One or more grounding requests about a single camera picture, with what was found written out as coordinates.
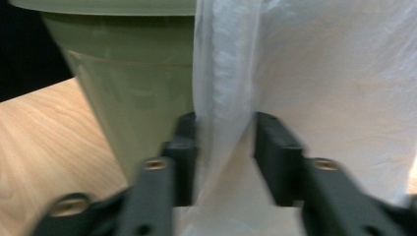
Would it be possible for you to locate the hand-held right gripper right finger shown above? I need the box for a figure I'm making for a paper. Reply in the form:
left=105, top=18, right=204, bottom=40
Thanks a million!
left=254, top=111, right=405, bottom=236

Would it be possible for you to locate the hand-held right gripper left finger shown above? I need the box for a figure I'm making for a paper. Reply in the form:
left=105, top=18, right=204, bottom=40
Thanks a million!
left=114, top=112, right=199, bottom=236

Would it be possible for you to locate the green plastic trash bin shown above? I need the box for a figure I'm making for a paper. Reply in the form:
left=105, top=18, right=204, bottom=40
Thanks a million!
left=8, top=0, right=200, bottom=185

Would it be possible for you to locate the white trash bag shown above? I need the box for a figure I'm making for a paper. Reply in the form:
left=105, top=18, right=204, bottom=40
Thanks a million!
left=176, top=0, right=417, bottom=236

